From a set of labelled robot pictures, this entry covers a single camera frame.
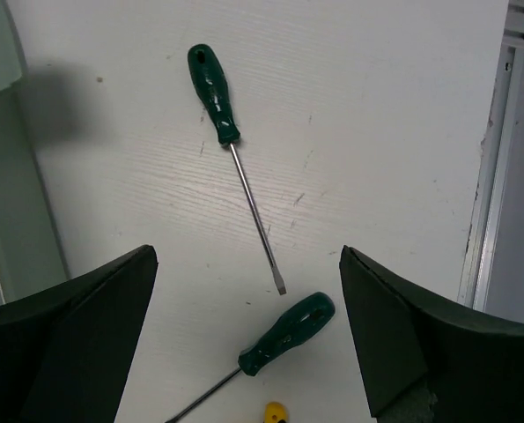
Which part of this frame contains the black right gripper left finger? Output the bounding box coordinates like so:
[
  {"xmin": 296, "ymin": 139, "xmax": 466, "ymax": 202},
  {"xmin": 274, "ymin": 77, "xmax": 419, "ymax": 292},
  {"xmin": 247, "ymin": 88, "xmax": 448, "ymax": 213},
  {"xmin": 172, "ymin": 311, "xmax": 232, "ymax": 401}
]
[{"xmin": 0, "ymin": 245, "xmax": 159, "ymax": 422}]

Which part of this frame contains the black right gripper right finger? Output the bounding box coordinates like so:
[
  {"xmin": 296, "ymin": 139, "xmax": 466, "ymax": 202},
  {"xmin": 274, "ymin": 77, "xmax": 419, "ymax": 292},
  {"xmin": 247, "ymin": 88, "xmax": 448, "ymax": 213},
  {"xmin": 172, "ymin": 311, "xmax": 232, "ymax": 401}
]
[{"xmin": 340, "ymin": 247, "xmax": 524, "ymax": 422}]

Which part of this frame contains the green plastic toolbox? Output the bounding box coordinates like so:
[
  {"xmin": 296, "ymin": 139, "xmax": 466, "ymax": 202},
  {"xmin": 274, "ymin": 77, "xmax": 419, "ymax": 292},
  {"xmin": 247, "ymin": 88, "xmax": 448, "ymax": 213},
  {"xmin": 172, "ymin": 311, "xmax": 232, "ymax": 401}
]
[{"xmin": 0, "ymin": 1, "xmax": 68, "ymax": 306}]

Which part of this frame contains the yellow black T-handle hex key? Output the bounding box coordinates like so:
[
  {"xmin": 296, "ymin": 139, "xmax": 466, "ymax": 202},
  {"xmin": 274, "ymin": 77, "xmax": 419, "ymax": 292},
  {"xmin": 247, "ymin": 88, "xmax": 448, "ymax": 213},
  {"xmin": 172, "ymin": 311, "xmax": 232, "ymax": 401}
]
[{"xmin": 263, "ymin": 402, "xmax": 289, "ymax": 423}]

